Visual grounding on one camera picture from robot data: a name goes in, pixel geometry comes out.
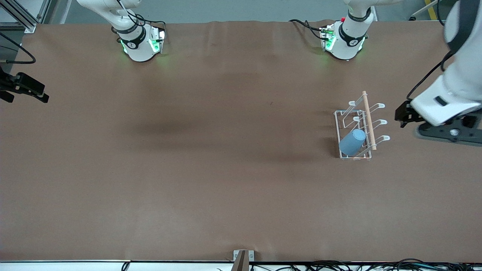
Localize blue plastic cup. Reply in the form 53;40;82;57
339;128;366;157

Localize white stand leg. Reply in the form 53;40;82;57
410;0;441;21

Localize brown table mat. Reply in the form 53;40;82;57
0;20;482;263

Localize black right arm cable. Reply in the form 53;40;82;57
0;32;37;64

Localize white wire cup rack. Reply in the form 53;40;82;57
334;90;391;161

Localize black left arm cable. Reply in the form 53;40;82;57
406;50;454;101

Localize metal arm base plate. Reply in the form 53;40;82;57
319;25;336;52
150;27;166;54

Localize black arm base cable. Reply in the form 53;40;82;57
134;14;167;29
288;19;325;40

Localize tangled black cable bundle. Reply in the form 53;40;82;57
249;258;482;271

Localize grey metal mounting bracket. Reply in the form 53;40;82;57
233;250;255;262

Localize brown upright post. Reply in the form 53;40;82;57
231;251;250;271

